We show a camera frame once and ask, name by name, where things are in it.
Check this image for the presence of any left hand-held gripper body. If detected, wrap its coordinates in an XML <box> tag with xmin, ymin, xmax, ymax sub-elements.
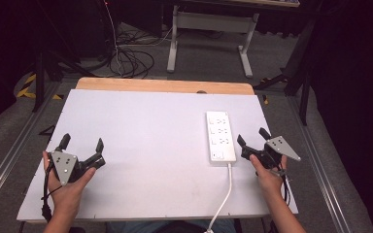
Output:
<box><xmin>50</xmin><ymin>147</ymin><xmax>94</xmax><ymax>186</ymax></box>

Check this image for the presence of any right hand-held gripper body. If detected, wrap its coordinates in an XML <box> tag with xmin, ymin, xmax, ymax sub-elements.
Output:
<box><xmin>248</xmin><ymin>135</ymin><xmax>302</xmax><ymax>178</ymax></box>

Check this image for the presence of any white power strip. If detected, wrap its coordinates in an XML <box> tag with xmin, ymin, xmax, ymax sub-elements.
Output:
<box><xmin>205</xmin><ymin>110</ymin><xmax>237</xmax><ymax>164</ymax></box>

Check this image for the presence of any person's left hand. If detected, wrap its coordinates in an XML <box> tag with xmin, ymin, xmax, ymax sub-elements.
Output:
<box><xmin>42</xmin><ymin>150</ymin><xmax>97</xmax><ymax>212</ymax></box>

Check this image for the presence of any person's right hand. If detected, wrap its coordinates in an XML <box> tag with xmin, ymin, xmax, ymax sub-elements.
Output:
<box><xmin>249</xmin><ymin>153</ymin><xmax>288</xmax><ymax>196</ymax></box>

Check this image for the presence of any yellow and black floor tape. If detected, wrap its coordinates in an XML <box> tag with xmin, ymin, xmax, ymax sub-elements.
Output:
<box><xmin>17</xmin><ymin>73</ymin><xmax>64</xmax><ymax>101</ymax></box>

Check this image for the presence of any black metal stand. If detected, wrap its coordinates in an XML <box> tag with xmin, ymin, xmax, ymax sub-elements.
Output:
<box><xmin>32</xmin><ymin>0</ymin><xmax>95</xmax><ymax>113</ymax></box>
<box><xmin>254</xmin><ymin>13</ymin><xmax>320</xmax><ymax>126</ymax></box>

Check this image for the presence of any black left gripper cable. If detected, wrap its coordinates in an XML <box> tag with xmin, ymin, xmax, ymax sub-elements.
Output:
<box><xmin>40</xmin><ymin>163</ymin><xmax>63</xmax><ymax>223</ymax></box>

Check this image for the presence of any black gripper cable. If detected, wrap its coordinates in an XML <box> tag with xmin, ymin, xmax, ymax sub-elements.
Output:
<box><xmin>40</xmin><ymin>163</ymin><xmax>63</xmax><ymax>223</ymax></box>
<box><xmin>279</xmin><ymin>163</ymin><xmax>292</xmax><ymax>207</ymax></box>

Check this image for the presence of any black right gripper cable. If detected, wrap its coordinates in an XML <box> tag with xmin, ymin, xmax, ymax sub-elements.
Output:
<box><xmin>279</xmin><ymin>163</ymin><xmax>292</xmax><ymax>207</ymax></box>

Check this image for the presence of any metal floor rail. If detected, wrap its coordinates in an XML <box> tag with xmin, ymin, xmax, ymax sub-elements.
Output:
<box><xmin>287</xmin><ymin>96</ymin><xmax>353</xmax><ymax>233</ymax></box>
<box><xmin>0</xmin><ymin>81</ymin><xmax>62</xmax><ymax>208</ymax></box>

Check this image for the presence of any white power strip cable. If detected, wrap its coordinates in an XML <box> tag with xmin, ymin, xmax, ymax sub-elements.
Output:
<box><xmin>203</xmin><ymin>162</ymin><xmax>233</xmax><ymax>233</ymax></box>

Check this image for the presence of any black floor cable coil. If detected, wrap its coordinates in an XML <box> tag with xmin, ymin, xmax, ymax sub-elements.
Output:
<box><xmin>108</xmin><ymin>30</ymin><xmax>156</xmax><ymax>79</ymax></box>

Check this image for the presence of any thin white floor cable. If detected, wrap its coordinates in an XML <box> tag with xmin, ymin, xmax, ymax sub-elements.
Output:
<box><xmin>104</xmin><ymin>0</ymin><xmax>124</xmax><ymax>78</ymax></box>

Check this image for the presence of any white table frame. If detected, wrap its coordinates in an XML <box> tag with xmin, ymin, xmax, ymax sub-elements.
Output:
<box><xmin>166</xmin><ymin>0</ymin><xmax>301</xmax><ymax>79</ymax></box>

